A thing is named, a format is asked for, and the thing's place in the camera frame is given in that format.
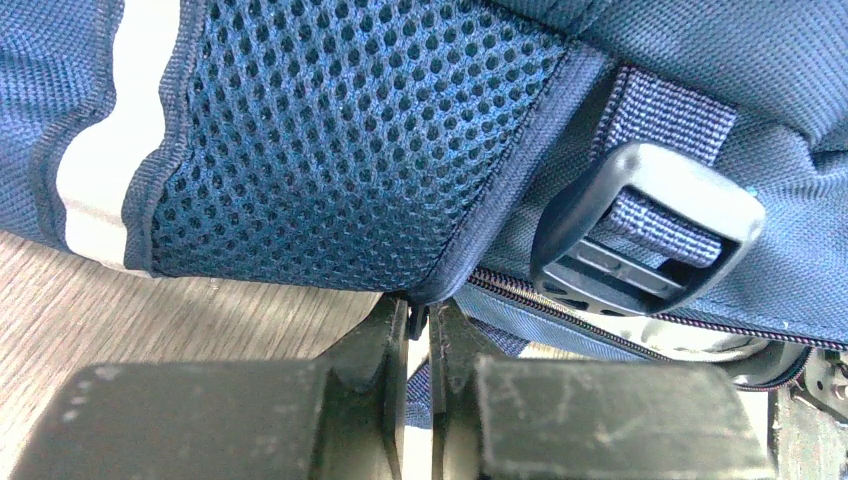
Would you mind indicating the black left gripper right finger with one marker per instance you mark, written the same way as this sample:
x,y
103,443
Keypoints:
x,y
499,417

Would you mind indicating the blue zipper pull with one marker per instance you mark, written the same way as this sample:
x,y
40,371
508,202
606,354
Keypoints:
x,y
417,321

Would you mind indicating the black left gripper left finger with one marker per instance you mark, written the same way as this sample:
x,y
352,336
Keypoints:
x,y
339,415

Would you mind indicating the navy blue student backpack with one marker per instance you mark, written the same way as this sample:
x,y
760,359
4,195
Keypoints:
x,y
627,179

